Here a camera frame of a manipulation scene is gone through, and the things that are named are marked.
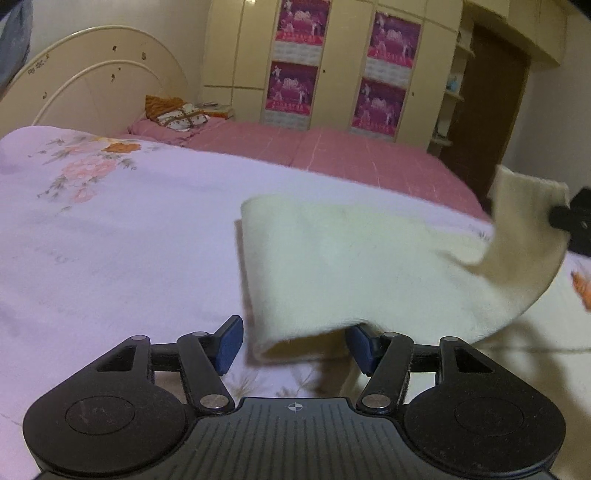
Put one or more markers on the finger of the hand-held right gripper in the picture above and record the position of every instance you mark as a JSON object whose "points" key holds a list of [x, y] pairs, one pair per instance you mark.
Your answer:
{"points": [[575, 217]]}

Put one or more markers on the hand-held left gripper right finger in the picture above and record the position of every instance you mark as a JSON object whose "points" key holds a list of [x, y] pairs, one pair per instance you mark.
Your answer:
{"points": [[362, 351]]}

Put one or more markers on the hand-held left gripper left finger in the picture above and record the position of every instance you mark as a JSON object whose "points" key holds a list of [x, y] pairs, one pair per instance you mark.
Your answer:
{"points": [[231, 344]]}

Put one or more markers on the cream knit small cloth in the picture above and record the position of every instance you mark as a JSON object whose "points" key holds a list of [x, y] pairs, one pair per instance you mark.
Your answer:
{"points": [[369, 272]]}

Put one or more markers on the dark brown door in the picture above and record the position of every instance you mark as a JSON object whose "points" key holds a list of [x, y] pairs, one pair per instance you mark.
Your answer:
{"points": [[489, 106]]}

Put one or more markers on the lilac floral blanket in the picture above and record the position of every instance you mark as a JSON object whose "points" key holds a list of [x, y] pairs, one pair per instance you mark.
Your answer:
{"points": [[138, 230]]}

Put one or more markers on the cream corner shelf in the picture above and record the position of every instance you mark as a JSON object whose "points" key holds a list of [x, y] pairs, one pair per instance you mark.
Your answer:
{"points": [[455, 87]]}

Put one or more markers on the pink bed sheet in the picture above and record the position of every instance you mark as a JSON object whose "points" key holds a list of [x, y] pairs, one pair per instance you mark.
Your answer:
{"points": [[323, 147]]}

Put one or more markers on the stack of books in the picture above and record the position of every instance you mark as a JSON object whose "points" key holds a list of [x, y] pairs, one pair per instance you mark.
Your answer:
{"points": [[219, 110]]}

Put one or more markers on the orange patterned pillow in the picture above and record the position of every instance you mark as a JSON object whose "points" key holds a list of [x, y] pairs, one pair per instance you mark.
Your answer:
{"points": [[161, 105]]}

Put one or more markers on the cream wardrobe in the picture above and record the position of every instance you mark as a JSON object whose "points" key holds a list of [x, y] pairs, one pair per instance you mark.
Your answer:
{"points": [[341, 69]]}

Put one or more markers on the cream arched headboard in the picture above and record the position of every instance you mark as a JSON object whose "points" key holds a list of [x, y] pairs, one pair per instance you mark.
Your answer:
{"points": [[87, 78]]}

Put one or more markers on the grey-blue curtain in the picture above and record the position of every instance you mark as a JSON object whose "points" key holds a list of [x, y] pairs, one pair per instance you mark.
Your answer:
{"points": [[14, 37]]}

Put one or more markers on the purple wall poster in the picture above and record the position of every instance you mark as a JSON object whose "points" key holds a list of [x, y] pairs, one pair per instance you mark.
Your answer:
{"points": [[292, 92], [302, 21], [378, 107], [395, 41]]}

